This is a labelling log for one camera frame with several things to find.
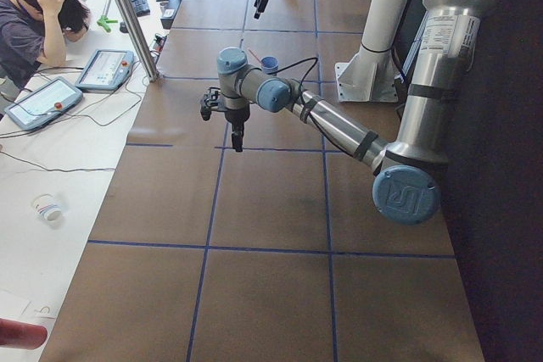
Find white paper cup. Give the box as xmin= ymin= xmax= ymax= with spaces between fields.
xmin=31 ymin=193 xmax=62 ymax=222

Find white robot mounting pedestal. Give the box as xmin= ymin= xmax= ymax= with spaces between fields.
xmin=335 ymin=0 xmax=408 ymax=103

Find light blue ribbed cup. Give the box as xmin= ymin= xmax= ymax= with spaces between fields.
xmin=260 ymin=56 xmax=279 ymax=75

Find seated person in blue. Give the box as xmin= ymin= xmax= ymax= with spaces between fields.
xmin=1 ymin=0 xmax=90 ymax=89

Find red cylinder object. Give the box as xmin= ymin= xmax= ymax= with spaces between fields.
xmin=0 ymin=319 xmax=48 ymax=349

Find aluminium frame post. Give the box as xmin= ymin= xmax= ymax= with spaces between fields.
xmin=115 ymin=0 xmax=160 ymax=82

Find near teach pendant tablet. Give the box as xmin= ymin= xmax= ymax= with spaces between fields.
xmin=4 ymin=77 xmax=83 ymax=131

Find green plastic tool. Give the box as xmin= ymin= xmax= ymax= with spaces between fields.
xmin=97 ymin=15 xmax=118 ymax=33

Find white side table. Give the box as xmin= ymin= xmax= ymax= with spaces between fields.
xmin=0 ymin=0 xmax=200 ymax=362

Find far teach pendant tablet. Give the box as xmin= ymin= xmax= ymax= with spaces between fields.
xmin=75 ymin=49 xmax=135 ymax=93

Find teach pendant tablet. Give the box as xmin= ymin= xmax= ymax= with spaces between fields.
xmin=4 ymin=77 xmax=83 ymax=131
xmin=75 ymin=49 xmax=135 ymax=93

